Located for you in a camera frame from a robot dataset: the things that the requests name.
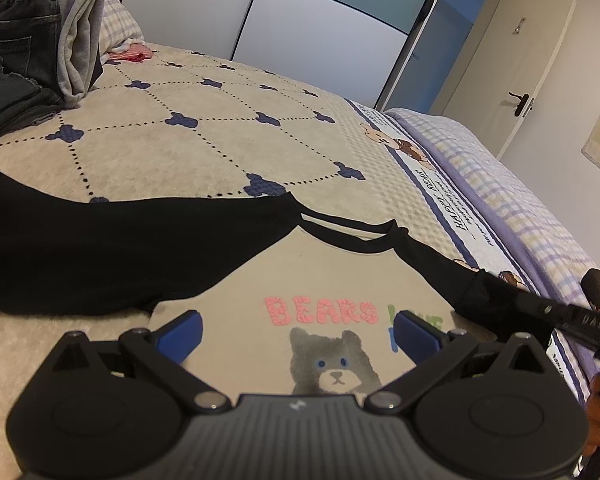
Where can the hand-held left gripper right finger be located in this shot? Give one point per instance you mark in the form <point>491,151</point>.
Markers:
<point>412,332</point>

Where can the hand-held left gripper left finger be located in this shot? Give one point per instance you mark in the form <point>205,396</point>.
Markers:
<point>182,332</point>

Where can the black and beige bear shirt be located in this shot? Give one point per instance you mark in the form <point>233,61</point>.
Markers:
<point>130,250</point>

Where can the purple plaid quilt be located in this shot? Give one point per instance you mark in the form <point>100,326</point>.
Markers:
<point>505,175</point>

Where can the beige bear print blanket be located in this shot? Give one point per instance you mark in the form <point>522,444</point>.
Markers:
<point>205,135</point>

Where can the white room door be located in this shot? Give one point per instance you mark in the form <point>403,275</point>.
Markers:
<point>525,70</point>

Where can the pink cloth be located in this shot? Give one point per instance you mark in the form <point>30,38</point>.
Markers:
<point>130,54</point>

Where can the dark grey garment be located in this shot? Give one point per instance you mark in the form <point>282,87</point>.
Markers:
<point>10,105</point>

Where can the folded grey garment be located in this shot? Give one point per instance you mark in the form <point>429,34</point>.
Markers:
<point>82,45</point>

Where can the plaid pillow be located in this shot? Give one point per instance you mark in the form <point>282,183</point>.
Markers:
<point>120,20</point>

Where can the white and teal wardrobe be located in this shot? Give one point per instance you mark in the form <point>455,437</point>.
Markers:
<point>305,20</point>

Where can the folded dark jeans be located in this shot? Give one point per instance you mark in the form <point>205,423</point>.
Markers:
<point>22,30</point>

